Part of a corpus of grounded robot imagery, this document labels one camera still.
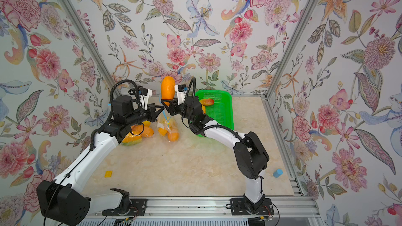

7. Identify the red yellow mango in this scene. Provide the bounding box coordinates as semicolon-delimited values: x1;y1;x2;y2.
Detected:
200;98;215;107

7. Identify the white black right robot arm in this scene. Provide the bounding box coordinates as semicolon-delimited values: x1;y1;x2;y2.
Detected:
161;76;270;210

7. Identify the orange mango back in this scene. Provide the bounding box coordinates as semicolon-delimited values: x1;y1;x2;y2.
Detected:
166;130;180;142

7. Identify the small yellow tag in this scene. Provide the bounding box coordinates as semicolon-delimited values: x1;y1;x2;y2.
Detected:
104;171;113;178

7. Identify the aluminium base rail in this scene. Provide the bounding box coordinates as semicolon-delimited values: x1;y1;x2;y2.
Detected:
62;196;319;225

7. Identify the large orange mango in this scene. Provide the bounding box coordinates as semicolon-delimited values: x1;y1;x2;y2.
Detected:
131;125;154;138

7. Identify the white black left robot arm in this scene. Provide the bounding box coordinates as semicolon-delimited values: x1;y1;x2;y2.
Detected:
37;80;164;226

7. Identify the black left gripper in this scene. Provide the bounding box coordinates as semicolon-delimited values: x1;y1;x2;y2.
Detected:
125;105;165;127

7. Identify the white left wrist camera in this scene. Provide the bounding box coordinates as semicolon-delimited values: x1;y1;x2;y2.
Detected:
139;87;152;110

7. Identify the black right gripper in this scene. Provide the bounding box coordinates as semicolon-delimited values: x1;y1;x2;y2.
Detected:
164;97;198;126

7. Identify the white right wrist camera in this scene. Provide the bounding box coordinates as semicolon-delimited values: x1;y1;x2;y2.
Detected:
174;84;187;105

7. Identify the orange mango front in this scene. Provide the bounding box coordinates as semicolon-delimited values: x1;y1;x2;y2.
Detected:
161;76;175;100

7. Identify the blue cylinder cap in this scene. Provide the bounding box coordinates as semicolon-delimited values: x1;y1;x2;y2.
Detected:
273;168;283;178

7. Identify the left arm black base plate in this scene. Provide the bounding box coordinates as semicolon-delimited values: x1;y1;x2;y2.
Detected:
102;198;148;217

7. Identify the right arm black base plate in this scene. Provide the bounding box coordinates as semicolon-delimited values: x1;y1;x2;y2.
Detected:
225;197;275;216

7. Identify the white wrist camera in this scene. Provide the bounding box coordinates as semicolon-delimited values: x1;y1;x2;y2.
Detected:
139;87;152;110
174;84;187;105

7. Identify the clear zip-top bag blue zipper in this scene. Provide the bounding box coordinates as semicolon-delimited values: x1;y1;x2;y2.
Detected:
121;121;154;146

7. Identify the green plastic basket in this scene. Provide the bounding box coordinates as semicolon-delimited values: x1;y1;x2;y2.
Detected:
195;90;234;130

